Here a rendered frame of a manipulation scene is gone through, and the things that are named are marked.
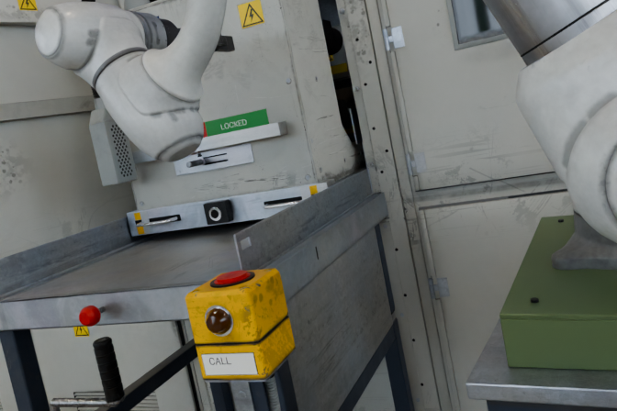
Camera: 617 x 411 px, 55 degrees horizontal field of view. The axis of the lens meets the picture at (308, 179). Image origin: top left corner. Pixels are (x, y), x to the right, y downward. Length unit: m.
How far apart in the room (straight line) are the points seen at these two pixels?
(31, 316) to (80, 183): 0.56
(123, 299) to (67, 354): 1.18
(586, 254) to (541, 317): 0.14
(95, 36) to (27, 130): 0.70
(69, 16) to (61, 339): 1.43
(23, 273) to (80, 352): 0.87
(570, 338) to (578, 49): 0.30
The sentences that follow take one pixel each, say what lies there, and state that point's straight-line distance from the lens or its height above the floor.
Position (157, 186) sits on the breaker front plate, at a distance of 1.47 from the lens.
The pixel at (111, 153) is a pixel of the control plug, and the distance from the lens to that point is 1.39.
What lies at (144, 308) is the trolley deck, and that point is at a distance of 1.00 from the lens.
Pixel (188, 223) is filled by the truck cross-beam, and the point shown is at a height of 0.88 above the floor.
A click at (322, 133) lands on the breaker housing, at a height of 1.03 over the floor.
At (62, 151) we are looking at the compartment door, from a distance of 1.64.
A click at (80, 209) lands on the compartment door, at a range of 1.65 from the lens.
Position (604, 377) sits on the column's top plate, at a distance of 0.68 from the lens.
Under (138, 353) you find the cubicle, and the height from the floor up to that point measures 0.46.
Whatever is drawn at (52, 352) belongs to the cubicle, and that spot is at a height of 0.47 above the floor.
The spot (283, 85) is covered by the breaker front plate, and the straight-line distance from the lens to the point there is 1.27.
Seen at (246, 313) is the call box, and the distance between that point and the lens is 0.62.
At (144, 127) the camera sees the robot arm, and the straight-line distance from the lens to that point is 0.88.
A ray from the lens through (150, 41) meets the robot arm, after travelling 1.03.
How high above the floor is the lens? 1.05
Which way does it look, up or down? 5 degrees down
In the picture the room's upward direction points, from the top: 11 degrees counter-clockwise
